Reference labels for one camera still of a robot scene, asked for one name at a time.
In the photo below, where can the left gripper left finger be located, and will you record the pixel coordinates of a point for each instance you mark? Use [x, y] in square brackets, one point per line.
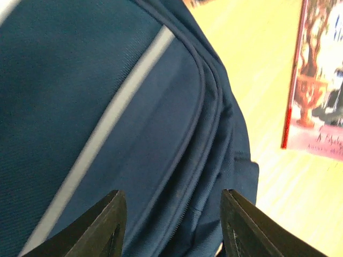
[97, 232]

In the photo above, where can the pink illustrated paperback book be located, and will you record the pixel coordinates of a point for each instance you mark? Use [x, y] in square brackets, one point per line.
[314, 117]

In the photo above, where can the navy blue student backpack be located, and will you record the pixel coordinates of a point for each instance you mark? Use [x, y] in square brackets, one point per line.
[117, 95]

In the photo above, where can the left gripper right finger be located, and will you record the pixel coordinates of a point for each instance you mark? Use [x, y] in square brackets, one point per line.
[247, 231]

